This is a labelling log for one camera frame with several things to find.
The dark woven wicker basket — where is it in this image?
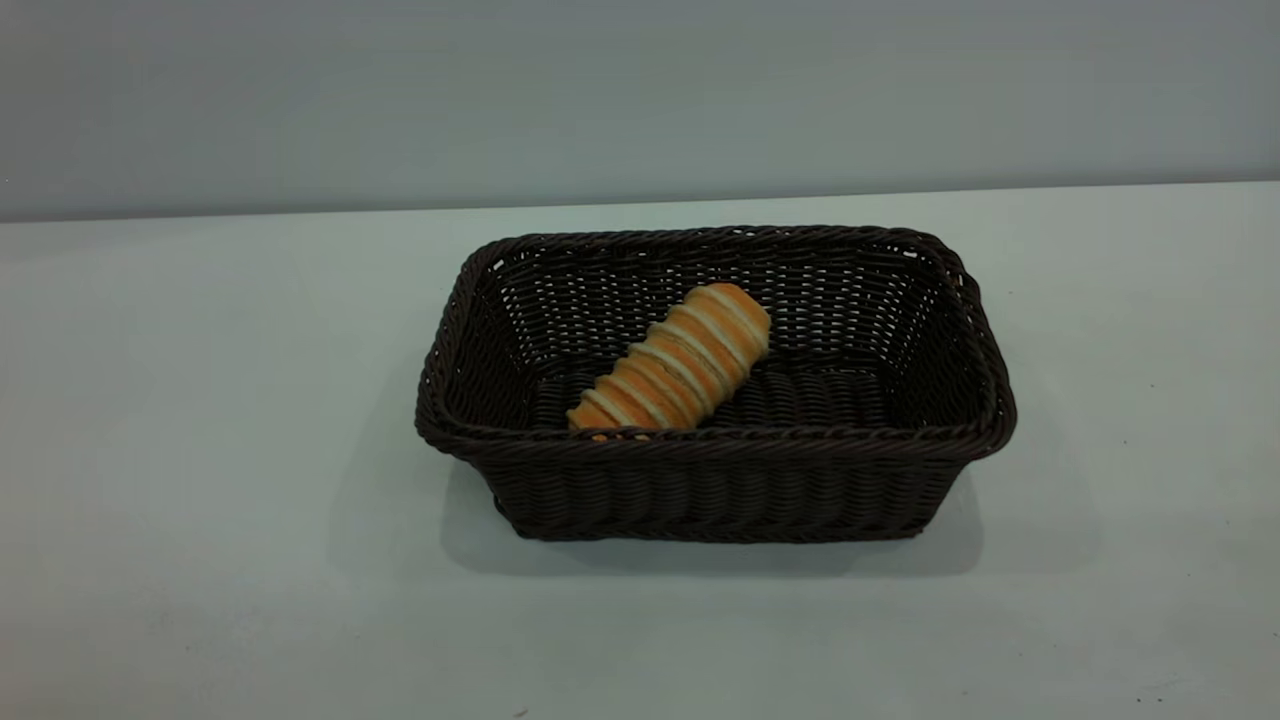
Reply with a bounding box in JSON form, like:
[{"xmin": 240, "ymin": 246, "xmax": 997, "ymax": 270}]
[{"xmin": 414, "ymin": 225, "xmax": 1018, "ymax": 545}]

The striped orange bread roll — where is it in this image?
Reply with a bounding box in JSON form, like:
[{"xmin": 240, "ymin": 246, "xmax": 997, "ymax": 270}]
[{"xmin": 565, "ymin": 282, "xmax": 772, "ymax": 441}]

